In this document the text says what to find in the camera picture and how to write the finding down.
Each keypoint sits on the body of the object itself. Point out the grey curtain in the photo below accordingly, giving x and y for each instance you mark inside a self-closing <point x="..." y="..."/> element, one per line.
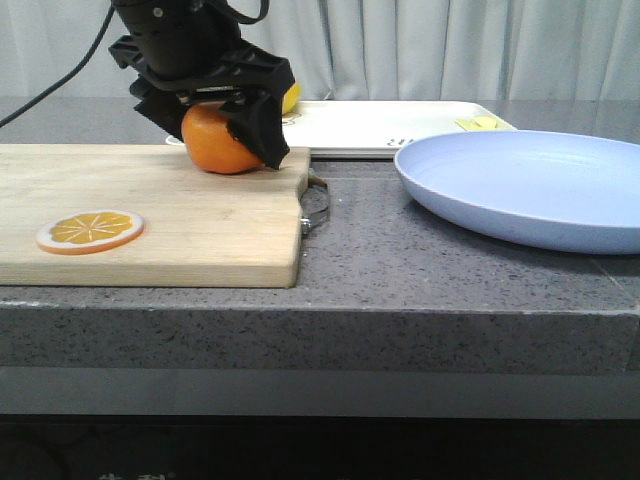
<point x="368" y="50"/>

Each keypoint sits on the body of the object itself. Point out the pale green food pieces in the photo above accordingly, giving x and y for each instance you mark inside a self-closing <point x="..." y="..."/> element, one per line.
<point x="477" y="123"/>

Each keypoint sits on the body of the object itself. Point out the white rectangular tray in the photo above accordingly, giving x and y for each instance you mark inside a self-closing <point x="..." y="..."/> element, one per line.
<point x="373" y="129"/>

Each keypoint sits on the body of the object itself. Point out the orange mandarin fruit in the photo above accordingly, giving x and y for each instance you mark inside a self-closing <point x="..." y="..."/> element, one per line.
<point x="211" y="146"/>

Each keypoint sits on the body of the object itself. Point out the metal cutting board handle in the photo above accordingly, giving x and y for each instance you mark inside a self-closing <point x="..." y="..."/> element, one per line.
<point x="315" y="203"/>

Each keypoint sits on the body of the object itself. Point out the wooden cutting board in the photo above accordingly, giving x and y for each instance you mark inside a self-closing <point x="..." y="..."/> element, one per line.
<point x="200" y="229"/>

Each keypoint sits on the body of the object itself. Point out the yellow lemon piece right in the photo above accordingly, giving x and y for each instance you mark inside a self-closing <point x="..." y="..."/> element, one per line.
<point x="290" y="98"/>

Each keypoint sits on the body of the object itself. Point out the orange slice toy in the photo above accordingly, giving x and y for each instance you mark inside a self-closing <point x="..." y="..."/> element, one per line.
<point x="89" y="232"/>

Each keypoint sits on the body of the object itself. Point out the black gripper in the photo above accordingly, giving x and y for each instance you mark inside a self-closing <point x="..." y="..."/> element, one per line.
<point x="183" y="51"/>

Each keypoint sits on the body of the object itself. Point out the light blue plate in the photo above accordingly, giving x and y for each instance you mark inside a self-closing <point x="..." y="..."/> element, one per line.
<point x="557" y="191"/>

